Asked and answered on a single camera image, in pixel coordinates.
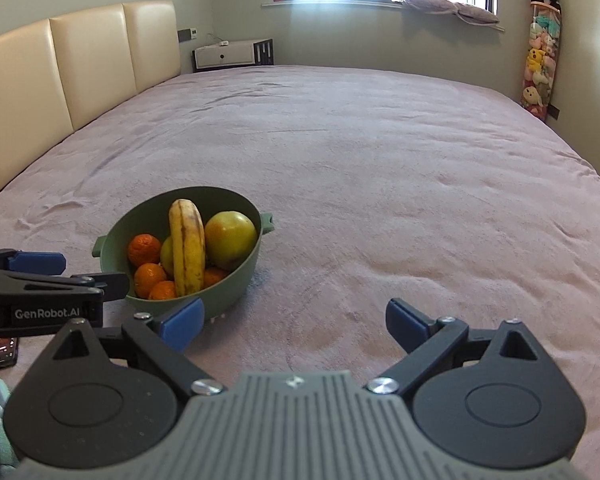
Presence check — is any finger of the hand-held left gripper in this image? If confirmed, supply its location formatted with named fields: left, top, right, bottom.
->
left=0, top=269, right=130, bottom=303
left=0, top=244, right=67, bottom=276

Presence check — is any green apple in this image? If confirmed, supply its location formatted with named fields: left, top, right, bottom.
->
left=159, top=236, right=176, bottom=278

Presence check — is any hanging plush toy organizer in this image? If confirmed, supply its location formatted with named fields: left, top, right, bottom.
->
left=521, top=2, right=563, bottom=121

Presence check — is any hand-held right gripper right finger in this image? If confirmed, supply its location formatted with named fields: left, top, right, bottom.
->
left=367, top=298, right=541, bottom=401

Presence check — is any black smartphone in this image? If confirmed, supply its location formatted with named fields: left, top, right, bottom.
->
left=0, top=337, right=19, bottom=372

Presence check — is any grey round cushion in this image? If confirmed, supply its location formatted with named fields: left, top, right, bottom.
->
left=402, top=0, right=456, bottom=13
left=452, top=2, right=500, bottom=25

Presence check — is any yellow spotted banana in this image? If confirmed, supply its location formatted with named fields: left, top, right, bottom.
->
left=168, top=199, right=207, bottom=297

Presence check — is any cream padded headboard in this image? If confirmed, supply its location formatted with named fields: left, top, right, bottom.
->
left=0, top=0, right=182, bottom=211

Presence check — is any green plastic colander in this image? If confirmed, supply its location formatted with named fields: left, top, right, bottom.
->
left=92, top=186, right=275, bottom=322

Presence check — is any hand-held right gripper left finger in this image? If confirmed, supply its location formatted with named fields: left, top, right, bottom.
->
left=52, top=297, right=225, bottom=402

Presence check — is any white window sill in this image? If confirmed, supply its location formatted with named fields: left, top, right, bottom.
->
left=261, top=0, right=506, bottom=32

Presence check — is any white nightstand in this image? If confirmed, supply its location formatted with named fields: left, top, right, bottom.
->
left=192, top=37, right=274, bottom=72

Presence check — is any orange mandarin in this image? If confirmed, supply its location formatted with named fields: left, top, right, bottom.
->
left=127, top=233, right=162, bottom=267
left=203, top=266, right=229, bottom=289
left=134, top=263, right=169, bottom=299
left=148, top=280, right=178, bottom=301

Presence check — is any large yellow-green apple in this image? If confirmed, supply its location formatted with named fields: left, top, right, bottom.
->
left=204, top=211, right=258, bottom=272

